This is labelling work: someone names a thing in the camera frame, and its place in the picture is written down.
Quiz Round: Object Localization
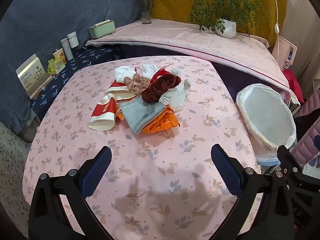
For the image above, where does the white cable with switch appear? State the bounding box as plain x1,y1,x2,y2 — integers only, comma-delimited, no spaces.
271,0,282,60

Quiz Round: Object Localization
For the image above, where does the trash bin with white bag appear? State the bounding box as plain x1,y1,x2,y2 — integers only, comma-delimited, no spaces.
236,83,297,167

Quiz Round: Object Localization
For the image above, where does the white sock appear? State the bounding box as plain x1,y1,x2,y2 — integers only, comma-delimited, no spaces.
160,79,192,112

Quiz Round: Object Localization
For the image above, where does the green plant in white pot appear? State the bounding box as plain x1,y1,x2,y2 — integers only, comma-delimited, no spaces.
172,0,270,39

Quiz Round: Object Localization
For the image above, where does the pink water dispenser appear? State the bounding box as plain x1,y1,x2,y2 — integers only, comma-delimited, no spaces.
272,35,298,70

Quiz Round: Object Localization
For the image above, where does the beige curtain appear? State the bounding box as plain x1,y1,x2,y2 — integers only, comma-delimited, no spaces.
285,0,320,95

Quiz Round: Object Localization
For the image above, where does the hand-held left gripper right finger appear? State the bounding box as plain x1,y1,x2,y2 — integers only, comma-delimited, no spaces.
210,144,298,240

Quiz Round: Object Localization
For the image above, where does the beige scrunchie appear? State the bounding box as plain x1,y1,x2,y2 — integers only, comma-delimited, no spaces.
123,73,150,97

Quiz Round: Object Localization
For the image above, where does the dark red velvet scrunchie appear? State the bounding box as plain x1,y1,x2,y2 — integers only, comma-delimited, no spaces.
142,74,182,103

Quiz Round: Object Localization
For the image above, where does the grey cloth pouch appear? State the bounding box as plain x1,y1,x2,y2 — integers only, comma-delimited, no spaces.
120,97,167,135

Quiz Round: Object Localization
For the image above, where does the glass vase with pink flowers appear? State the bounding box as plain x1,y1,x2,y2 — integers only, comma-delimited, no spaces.
130,0,158,25

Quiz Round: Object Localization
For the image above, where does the small white tissue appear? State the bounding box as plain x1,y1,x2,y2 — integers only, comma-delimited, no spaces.
142,64,159,79

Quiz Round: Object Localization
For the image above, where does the blue backdrop cloth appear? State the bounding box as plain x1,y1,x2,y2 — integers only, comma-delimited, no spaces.
0,0,154,130

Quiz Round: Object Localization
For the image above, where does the pink dotted sheet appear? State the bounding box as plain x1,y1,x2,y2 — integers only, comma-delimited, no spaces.
85,18,300,105

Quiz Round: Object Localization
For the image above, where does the pale green tissue box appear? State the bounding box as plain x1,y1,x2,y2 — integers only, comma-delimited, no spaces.
89,19,116,38

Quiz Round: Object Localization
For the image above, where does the pink rabbit print tablecloth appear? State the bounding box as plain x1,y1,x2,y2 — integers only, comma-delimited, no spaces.
22,55,262,240

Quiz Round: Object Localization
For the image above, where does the white tissue with red string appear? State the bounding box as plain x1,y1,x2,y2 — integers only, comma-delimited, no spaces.
114,66,137,83

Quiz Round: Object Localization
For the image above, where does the navy floral cloth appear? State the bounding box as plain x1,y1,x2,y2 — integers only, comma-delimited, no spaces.
30,45,125,120

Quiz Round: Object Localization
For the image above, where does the white round jar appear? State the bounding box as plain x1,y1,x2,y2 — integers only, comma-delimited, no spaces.
66,31,79,48

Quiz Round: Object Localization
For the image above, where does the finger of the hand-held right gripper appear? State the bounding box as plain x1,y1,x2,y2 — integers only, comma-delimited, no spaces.
276,144,320,193

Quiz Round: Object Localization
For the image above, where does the red cloth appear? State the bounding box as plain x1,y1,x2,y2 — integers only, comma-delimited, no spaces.
282,69,305,104

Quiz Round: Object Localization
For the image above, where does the green paper packet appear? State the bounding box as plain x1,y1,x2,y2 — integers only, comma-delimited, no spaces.
47,58,63,75

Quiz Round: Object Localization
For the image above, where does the pink down jacket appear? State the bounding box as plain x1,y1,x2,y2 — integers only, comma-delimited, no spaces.
291,87,320,168

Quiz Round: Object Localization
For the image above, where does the mustard yellow backdrop cloth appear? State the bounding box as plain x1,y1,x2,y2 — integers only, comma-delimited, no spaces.
151,0,288,34

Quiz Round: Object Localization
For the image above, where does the white flat printed box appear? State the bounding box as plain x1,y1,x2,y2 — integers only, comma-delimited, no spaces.
16,54,54,99

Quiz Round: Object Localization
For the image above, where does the red packet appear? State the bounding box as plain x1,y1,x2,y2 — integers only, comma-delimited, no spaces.
150,65,173,82

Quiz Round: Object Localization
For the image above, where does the red and cream sock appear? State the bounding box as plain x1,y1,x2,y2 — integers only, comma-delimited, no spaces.
87,96,118,131

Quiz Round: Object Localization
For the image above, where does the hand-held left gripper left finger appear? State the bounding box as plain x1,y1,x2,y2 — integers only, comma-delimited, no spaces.
29,145,113,240

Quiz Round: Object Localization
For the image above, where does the orange plastic bag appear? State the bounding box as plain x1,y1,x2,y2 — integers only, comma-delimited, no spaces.
116,106,180,133

